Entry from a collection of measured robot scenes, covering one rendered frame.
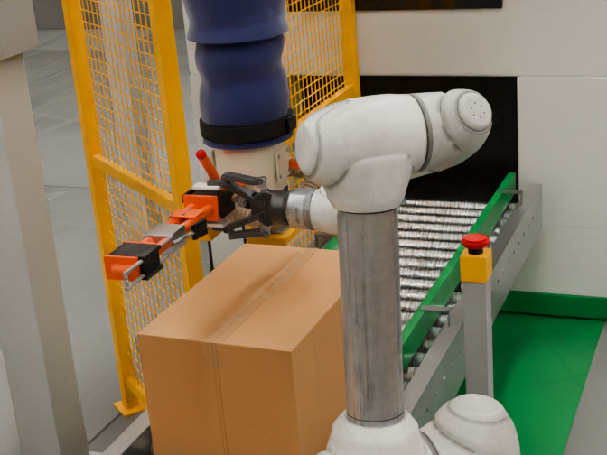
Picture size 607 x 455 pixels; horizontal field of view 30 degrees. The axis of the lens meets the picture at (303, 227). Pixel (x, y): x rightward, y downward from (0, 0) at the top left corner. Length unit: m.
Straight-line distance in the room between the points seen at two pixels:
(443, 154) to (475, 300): 1.09
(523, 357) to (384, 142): 2.83
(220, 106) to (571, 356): 2.33
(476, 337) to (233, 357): 0.68
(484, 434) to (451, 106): 0.58
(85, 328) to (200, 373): 2.51
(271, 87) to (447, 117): 0.88
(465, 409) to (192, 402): 0.88
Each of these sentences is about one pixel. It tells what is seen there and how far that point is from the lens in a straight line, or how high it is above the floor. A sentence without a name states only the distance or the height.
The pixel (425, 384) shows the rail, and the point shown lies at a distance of 3.11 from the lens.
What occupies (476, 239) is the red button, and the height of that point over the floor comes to 1.04.
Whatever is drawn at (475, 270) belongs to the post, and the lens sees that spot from 2.86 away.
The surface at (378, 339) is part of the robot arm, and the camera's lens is 1.89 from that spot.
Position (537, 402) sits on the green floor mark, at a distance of 4.24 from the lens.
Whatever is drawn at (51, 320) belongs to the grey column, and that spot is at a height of 0.60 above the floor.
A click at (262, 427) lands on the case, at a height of 0.74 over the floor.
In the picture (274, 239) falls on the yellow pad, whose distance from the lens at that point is 2.61.
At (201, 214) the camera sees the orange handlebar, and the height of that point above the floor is 1.27.
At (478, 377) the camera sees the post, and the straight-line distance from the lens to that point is 3.00.
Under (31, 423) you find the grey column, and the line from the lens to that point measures 3.91.
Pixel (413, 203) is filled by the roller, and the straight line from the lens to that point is 4.66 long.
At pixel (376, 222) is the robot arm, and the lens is 1.83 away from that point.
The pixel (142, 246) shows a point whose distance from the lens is 2.26.
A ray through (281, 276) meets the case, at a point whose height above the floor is 0.95.
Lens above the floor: 2.07
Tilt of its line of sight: 20 degrees down
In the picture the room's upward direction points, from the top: 5 degrees counter-clockwise
